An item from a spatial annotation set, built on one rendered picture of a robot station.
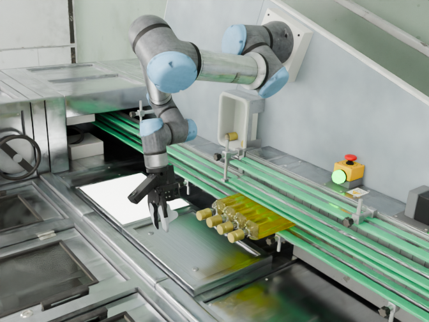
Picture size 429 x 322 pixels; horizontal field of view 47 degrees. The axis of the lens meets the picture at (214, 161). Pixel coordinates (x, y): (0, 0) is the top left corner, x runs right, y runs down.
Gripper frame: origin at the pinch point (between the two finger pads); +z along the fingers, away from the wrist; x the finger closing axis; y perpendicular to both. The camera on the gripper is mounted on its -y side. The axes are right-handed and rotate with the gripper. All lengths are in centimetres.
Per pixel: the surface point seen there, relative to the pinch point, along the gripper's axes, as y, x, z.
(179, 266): 3.9, -2.6, 14.2
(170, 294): -6.7, -12.7, 17.2
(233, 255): 23.3, -7.0, 15.4
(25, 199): -19, 80, -4
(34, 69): 17, 150, -63
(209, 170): 37.9, 21.3, -9.7
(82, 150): 20, 107, -17
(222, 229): 15.8, -12.7, 2.7
